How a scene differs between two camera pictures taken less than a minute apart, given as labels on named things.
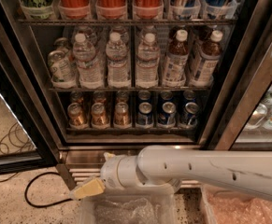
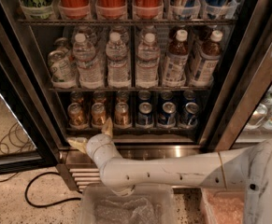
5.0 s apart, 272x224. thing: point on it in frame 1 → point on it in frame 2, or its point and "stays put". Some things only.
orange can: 98,114 stays put
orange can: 77,97 stays put
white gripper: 110,172 → 94,144
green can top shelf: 36,1 stays put
